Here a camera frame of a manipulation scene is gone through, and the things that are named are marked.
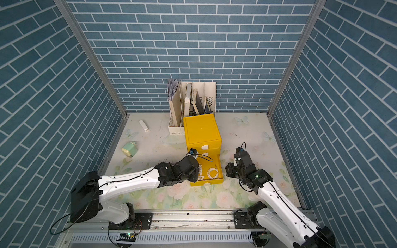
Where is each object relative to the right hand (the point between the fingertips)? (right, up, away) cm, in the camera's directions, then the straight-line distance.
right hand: (228, 168), depth 81 cm
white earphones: (-10, -5, +8) cm, 14 cm away
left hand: (-14, -2, -2) cm, 14 cm away
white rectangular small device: (-56, +22, +28) cm, 67 cm away
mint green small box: (-58, +8, +12) cm, 60 cm away
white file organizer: (-23, +39, +12) cm, 47 cm away
